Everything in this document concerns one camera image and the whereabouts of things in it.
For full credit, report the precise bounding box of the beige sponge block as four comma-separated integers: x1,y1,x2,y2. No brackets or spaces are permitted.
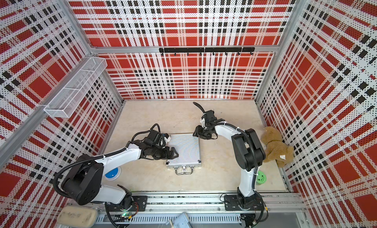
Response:
57,206,98,228

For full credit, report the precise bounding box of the black wall hook rail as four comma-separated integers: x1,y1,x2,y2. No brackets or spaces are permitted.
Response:
159,47,255,54

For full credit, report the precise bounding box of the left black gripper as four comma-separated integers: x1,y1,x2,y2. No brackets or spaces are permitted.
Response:
151,144,179,160

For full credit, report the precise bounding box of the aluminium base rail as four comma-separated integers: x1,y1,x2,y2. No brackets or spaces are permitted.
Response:
88,192,310,228

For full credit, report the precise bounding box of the green tape roll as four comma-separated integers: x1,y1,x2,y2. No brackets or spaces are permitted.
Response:
256,171,267,185

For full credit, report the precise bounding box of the white blue round lid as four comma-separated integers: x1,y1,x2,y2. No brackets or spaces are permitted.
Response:
105,167,121,181

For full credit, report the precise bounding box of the white wire mesh shelf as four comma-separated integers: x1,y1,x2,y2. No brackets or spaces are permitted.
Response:
44,57,107,119

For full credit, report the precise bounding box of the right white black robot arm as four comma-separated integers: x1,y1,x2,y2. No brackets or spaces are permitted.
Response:
193,105,266,210

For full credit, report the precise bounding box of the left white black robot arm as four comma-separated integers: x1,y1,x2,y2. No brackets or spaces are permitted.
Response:
53,129,179,209

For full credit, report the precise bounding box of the silver aluminium poker case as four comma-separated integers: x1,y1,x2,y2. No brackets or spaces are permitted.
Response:
166,134,202,176

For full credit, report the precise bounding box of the brown teddy bear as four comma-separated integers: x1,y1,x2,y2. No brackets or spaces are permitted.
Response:
260,126,294,168

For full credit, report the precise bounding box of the white plastic object at front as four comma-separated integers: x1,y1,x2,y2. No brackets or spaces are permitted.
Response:
167,213,192,228

